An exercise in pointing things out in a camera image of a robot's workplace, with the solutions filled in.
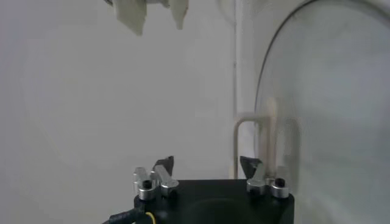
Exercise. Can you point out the glass pot lid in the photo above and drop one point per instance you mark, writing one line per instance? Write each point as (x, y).
(335, 91)

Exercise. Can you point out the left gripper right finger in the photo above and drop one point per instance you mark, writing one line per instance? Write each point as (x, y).
(256, 179)

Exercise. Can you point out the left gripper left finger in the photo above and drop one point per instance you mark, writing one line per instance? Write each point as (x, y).
(166, 179)

